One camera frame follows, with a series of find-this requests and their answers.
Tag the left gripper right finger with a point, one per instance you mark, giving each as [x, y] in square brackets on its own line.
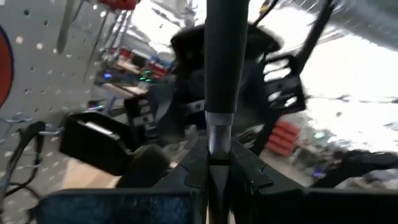
[311, 208]

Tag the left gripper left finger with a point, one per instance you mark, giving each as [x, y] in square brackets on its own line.
[124, 208]

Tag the white metal pegboard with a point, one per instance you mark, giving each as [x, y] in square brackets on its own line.
[46, 77]

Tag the clear safety glasses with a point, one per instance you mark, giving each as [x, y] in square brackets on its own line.
[28, 130]

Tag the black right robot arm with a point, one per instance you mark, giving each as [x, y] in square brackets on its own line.
[186, 56]

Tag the black plastic bin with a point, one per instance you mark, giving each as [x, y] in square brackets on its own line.
[93, 146]

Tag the red ribbed crate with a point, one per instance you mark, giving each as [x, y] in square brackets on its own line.
[283, 138]

